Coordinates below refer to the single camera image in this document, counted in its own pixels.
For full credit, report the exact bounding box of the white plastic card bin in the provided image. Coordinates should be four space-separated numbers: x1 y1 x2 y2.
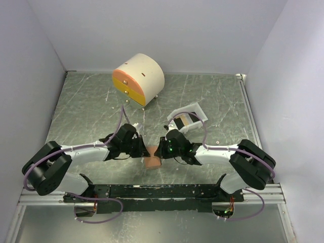
167 102 208 134

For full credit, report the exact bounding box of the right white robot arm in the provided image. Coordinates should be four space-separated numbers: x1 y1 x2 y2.
154 129 276 201

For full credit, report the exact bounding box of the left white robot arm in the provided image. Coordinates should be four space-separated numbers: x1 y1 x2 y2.
22 123 150 202

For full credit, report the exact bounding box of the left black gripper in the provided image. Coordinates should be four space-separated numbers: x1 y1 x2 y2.
121 134 151 158

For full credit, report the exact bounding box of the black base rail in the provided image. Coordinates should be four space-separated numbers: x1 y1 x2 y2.
63 183 245 215

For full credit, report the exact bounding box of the pink leather card holder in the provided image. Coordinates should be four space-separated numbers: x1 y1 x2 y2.
144 146 161 170

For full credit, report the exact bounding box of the stack of cards in bin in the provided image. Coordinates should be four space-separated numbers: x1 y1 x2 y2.
173 112 201 133

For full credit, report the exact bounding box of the cream round drawer cabinet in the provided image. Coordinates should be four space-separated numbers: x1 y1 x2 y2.
112 53 165 109

